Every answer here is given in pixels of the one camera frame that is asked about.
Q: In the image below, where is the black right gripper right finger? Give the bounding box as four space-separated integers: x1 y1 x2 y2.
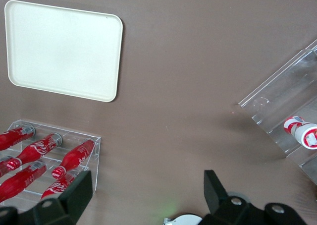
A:
202 169 308 225

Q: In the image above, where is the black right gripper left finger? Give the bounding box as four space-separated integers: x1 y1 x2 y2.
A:
0 170 94 225

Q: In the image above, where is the beige rectangular plastic tray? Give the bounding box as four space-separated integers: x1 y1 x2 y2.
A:
4 0 124 104

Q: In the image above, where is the red Coca-Cola bottle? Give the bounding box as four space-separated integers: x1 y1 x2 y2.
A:
0 160 48 203
51 138 96 180
39 171 80 201
0 126 35 152
6 133 62 172

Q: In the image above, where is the white round disc object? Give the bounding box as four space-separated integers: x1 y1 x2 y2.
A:
163 214 204 225

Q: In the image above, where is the clear acrylic bottle rack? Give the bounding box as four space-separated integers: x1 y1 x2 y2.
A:
0 120 102 211

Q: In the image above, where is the red white yogurt drink bottle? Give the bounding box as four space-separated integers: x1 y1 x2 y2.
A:
283 115 317 151

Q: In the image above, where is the clear acrylic stepped display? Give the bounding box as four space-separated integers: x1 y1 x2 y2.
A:
239 39 317 188

